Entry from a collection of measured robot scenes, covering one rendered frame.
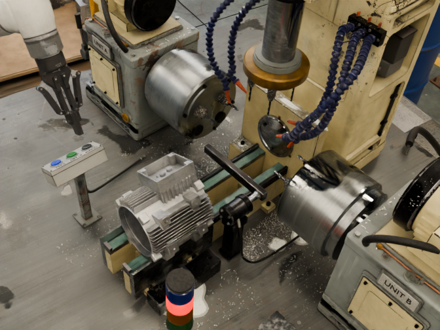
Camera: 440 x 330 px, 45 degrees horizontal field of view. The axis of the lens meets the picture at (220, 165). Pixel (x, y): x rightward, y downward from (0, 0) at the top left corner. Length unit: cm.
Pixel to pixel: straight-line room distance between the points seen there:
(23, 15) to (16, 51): 218
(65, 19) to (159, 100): 221
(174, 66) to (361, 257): 82
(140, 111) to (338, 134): 68
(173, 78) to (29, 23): 48
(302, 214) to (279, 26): 49
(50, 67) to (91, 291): 64
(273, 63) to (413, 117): 163
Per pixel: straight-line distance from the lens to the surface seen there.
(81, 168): 156
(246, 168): 177
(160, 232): 138
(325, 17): 156
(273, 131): 170
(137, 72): 178
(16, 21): 148
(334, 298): 153
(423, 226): 124
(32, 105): 218
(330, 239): 142
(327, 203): 140
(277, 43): 139
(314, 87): 168
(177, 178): 141
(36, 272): 168
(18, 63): 353
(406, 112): 297
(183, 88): 166
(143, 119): 192
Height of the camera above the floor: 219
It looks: 47 degrees down
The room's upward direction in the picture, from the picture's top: 5 degrees clockwise
